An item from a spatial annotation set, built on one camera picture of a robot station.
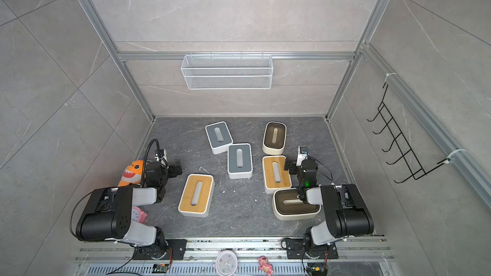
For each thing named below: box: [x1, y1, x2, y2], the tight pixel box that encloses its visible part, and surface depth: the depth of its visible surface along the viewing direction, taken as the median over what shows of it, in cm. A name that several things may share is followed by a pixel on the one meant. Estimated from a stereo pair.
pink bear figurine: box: [257, 256, 274, 276], surface depth 70 cm
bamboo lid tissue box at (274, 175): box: [262, 155, 293, 194], surface depth 91 cm
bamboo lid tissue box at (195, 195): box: [177, 173, 215, 218], surface depth 84 cm
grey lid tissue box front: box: [227, 143, 254, 180], surface depth 95 cm
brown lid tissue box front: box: [272, 187, 322, 221], surface depth 81 cm
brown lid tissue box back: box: [262, 120, 288, 155], surface depth 106 cm
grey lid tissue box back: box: [205, 120, 234, 155], surface depth 106 cm
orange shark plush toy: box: [117, 157, 145, 188], surface depth 87 cm
